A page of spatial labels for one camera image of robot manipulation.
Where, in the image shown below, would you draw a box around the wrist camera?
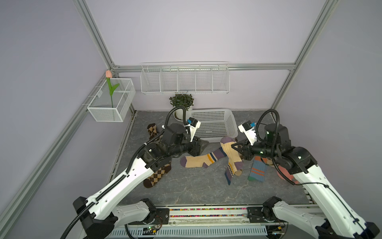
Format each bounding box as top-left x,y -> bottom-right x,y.
238,120 -> 257,146
186,117 -> 201,142

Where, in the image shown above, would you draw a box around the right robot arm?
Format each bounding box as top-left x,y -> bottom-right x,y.
232,109 -> 381,239

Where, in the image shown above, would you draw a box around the dark brown argyle sock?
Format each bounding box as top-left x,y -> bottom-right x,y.
147,123 -> 158,139
143,163 -> 172,188

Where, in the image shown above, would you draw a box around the pink watering can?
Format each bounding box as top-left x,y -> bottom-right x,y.
278,165 -> 299,184

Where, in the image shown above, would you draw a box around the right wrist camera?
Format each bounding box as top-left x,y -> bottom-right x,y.
238,120 -> 257,146

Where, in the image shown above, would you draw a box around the white wire wall shelf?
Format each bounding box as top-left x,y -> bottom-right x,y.
140,61 -> 230,94

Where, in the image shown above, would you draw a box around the white mesh wall box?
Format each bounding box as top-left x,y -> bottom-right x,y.
87,78 -> 136,122

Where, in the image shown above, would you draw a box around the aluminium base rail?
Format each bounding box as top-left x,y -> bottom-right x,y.
85,204 -> 335,229

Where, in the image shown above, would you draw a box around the white plastic perforated basket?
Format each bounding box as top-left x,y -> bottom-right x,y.
186,109 -> 238,143

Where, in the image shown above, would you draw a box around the striped beige purple sock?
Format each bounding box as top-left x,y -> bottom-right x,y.
180,147 -> 227,168
220,137 -> 244,185

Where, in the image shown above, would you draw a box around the potted green plant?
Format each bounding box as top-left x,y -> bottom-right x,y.
169,94 -> 194,121

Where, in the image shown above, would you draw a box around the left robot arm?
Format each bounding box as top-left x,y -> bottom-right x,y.
61,106 -> 203,239

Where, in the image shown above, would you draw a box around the pink artificial tulip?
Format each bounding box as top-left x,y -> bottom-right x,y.
105,70 -> 119,108

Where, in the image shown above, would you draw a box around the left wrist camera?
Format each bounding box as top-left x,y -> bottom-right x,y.
186,117 -> 201,142

